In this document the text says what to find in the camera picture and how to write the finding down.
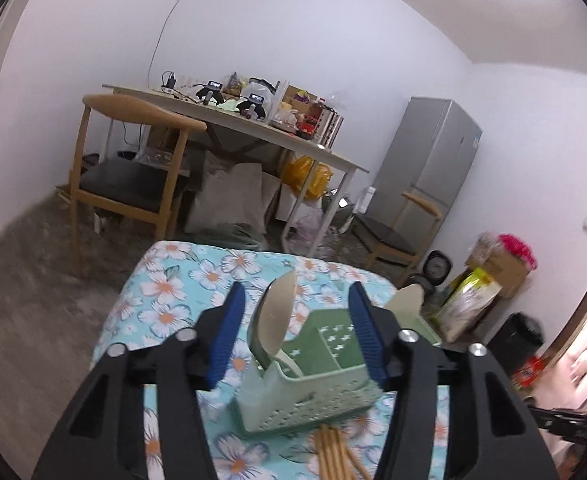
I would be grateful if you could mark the black device with screen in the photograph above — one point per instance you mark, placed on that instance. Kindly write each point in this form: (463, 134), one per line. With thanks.
(211, 91)
(253, 105)

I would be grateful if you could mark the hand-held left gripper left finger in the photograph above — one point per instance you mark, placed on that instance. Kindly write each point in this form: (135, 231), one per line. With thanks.
(226, 340)

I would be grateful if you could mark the clutter on side table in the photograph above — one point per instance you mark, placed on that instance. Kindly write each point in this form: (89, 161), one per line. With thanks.
(323, 125)

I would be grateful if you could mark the pink plastic bag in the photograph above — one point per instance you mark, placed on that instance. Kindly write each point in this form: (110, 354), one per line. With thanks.
(516, 249)

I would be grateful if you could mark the green perforated utensil holder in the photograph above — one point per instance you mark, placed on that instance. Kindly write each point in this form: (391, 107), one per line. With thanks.
(298, 405)

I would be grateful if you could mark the grey refrigerator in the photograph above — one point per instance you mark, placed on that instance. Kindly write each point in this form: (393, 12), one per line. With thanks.
(423, 160)

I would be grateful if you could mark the wooden chair black seat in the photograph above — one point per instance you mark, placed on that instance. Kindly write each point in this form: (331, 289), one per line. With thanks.
(388, 235)
(118, 185)

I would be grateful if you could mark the cardboard box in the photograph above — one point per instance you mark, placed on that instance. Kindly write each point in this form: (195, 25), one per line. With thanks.
(498, 267)

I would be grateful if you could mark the cream ceramic spoon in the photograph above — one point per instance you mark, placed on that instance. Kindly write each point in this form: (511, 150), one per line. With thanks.
(406, 305)
(286, 300)

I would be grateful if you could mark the red packet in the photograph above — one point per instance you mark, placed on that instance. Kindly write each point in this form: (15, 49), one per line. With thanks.
(528, 374)

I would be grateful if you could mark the grey sack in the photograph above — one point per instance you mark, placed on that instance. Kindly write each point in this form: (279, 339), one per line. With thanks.
(228, 195)

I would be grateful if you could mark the blue floral tablecloth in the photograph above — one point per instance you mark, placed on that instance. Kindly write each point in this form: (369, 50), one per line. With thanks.
(173, 285)

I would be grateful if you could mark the yellow green sack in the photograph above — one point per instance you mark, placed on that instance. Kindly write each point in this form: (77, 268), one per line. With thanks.
(466, 300)

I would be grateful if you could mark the yellow plastic bag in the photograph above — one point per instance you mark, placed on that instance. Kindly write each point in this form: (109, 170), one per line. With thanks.
(303, 172)

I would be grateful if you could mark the clear plastic bag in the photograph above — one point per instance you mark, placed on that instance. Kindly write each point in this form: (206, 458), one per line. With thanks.
(308, 227)

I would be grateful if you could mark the white bottle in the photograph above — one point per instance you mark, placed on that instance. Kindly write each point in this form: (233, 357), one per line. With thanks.
(368, 200)

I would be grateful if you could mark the wooden table white legs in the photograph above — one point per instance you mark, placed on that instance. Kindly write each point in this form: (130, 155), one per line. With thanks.
(253, 127)

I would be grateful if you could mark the steel spoon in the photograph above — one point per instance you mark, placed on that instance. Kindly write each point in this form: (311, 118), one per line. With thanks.
(263, 325)

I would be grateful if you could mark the black bin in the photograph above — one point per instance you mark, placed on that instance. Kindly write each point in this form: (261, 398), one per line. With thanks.
(516, 335)

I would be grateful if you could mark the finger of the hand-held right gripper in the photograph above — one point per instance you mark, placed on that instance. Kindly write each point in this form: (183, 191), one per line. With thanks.
(558, 417)

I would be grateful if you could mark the dark grey pot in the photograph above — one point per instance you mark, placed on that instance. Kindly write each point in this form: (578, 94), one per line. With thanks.
(426, 286)

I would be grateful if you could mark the black round appliance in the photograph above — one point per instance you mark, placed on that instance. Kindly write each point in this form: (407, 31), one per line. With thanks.
(437, 266)

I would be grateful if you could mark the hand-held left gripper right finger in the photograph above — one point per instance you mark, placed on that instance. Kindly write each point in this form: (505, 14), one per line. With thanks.
(368, 335)

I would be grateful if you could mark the black charger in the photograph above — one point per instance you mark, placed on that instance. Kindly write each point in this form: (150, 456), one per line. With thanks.
(169, 80)

